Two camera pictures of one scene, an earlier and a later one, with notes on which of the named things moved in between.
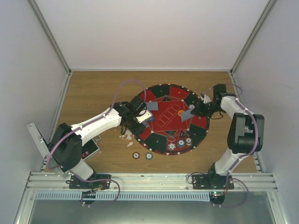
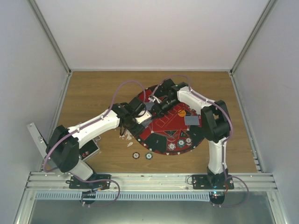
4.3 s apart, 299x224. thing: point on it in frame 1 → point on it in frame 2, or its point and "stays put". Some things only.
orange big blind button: (180, 112) stays put
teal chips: (181, 143) stays put
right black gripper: (198, 110) → (160, 111)
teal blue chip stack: (149, 156) stays put
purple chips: (171, 146) stays put
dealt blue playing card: (186, 115) → (192, 120)
